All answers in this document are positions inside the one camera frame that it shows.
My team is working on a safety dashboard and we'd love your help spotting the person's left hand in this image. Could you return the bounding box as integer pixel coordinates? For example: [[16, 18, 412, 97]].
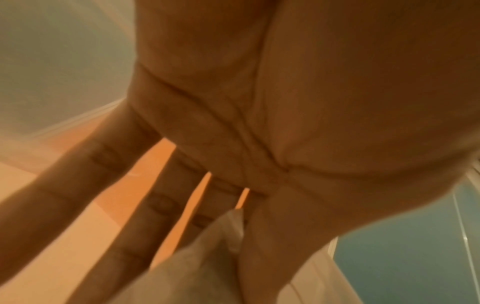
[[0, 0, 480, 304]]

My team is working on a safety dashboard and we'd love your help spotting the white square tea bag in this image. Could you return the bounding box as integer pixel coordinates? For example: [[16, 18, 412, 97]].
[[116, 207, 247, 304]]

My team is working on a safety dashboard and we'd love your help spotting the clear plastic bag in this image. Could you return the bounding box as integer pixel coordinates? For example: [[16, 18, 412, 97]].
[[0, 0, 136, 173]]

